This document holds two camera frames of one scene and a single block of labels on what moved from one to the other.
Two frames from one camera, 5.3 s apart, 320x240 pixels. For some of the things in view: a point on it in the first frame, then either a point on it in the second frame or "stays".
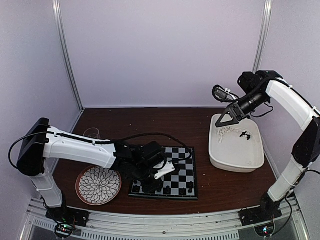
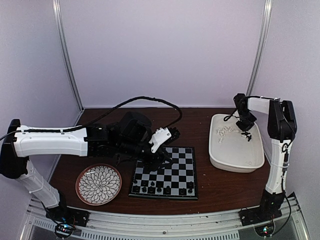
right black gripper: x=238 y=113 → x=246 y=128
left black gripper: x=150 y=188 → x=160 y=157
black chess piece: x=136 y=188 stays
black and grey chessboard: x=181 y=183 stays
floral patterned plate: x=98 y=186 stays
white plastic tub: x=237 y=147 stays
